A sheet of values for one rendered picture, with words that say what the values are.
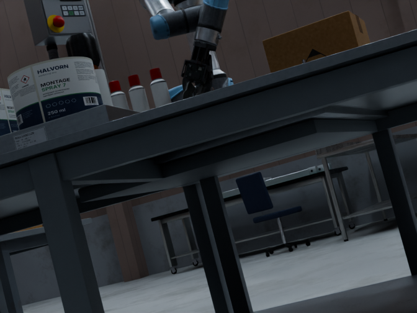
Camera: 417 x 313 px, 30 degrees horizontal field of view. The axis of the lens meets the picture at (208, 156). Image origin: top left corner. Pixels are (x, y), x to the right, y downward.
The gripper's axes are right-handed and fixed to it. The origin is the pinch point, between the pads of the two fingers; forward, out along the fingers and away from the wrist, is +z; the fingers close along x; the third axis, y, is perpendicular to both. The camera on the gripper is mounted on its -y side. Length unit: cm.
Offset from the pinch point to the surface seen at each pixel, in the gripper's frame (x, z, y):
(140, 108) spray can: -14.6, 3.8, 3.1
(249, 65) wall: -177, -91, -883
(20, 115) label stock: -19, 12, 69
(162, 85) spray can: -9.9, -4.8, 2.5
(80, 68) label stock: -9, -2, 66
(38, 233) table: -102, 80, -142
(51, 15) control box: -53, -18, 0
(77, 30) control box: -45.8, -15.7, -7.1
